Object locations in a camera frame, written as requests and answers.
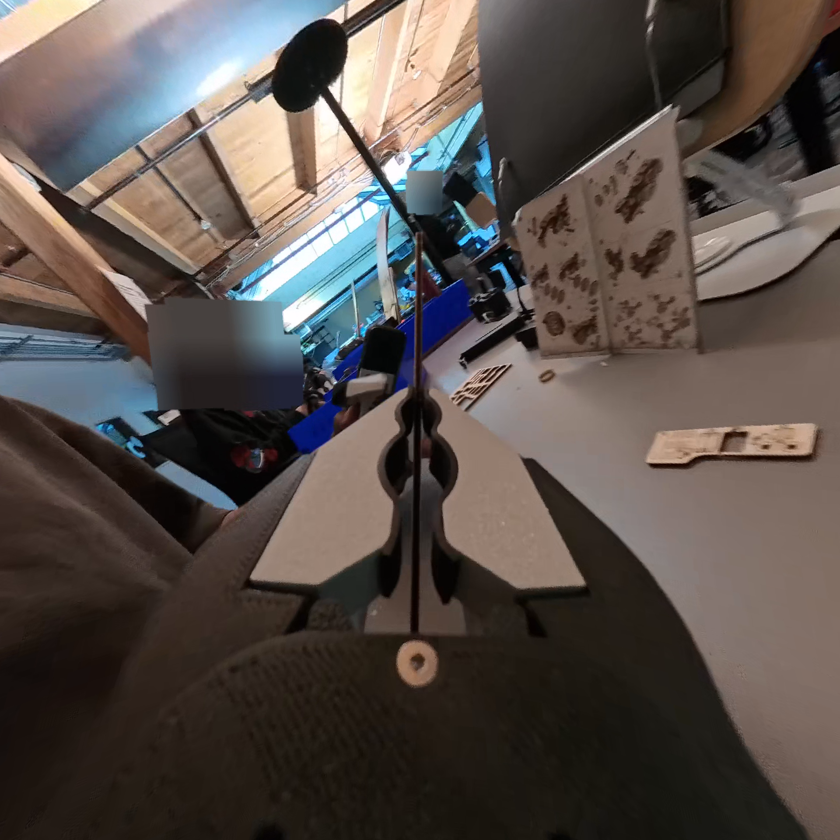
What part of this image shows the blue plastic bin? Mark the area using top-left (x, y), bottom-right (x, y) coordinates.
top-left (289, 279), bottom-right (476, 455)

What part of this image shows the grey desk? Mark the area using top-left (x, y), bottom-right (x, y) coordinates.
top-left (427, 167), bottom-right (840, 840)

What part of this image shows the tall wooden board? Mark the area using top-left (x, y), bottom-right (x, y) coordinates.
top-left (376, 209), bottom-right (403, 326)

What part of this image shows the folded paper instruction booklet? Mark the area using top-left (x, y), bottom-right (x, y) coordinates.
top-left (514, 105), bottom-right (700, 358)

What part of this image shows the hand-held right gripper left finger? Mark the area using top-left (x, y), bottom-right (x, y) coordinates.
top-left (249, 388), bottom-right (417, 601)

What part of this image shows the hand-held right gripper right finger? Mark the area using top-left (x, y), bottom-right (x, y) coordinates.
top-left (420, 388), bottom-right (588, 605)

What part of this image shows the person's brown clothing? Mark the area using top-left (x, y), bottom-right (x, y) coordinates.
top-left (0, 397), bottom-right (263, 840)

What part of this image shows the black device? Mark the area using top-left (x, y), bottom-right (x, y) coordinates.
top-left (468, 289), bottom-right (514, 324)

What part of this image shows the rounded wooden board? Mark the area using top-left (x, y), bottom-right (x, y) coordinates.
top-left (682, 0), bottom-right (840, 152)

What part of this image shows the white monitor stand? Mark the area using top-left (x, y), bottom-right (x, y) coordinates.
top-left (679, 118), bottom-right (805, 273)

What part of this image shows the wooden puzzle sheet with window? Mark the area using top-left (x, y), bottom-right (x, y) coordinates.
top-left (410, 231), bottom-right (424, 635)

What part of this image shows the small wooden puzzle strip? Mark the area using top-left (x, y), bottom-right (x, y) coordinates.
top-left (645, 423), bottom-right (819, 468)

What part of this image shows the wooden puzzle sheet with cutouts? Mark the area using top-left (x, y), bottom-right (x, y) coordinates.
top-left (449, 363), bottom-right (513, 411)

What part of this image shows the black computer monitor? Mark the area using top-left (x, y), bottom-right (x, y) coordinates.
top-left (478, 0), bottom-right (732, 217)

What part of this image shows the black flat bar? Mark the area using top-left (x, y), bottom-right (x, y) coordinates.
top-left (459, 322), bottom-right (526, 366)

